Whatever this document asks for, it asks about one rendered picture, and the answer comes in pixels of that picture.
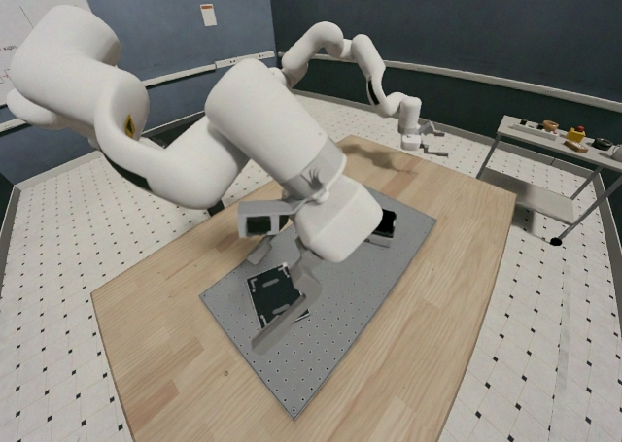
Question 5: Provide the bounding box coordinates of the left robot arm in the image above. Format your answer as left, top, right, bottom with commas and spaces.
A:
268, 22, 434, 136

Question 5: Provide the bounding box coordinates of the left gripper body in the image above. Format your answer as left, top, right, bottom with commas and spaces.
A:
397, 132, 421, 151

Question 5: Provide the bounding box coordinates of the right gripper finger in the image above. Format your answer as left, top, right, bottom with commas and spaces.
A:
251, 236, 324, 356
247, 215, 291, 265

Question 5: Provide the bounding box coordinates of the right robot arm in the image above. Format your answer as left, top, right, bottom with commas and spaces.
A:
6, 5, 344, 237

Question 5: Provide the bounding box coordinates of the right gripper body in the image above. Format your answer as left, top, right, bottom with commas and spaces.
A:
289, 154, 383, 263

